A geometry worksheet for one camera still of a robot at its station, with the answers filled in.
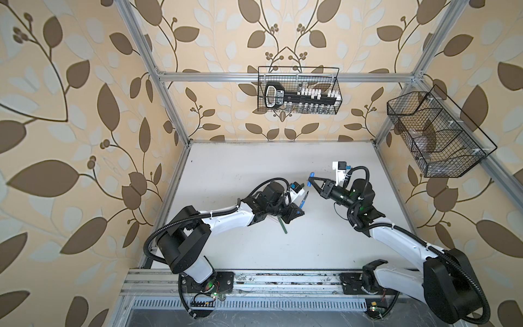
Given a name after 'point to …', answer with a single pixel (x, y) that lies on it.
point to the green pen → (282, 224)
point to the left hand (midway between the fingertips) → (304, 211)
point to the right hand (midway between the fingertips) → (310, 181)
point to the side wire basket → (440, 139)
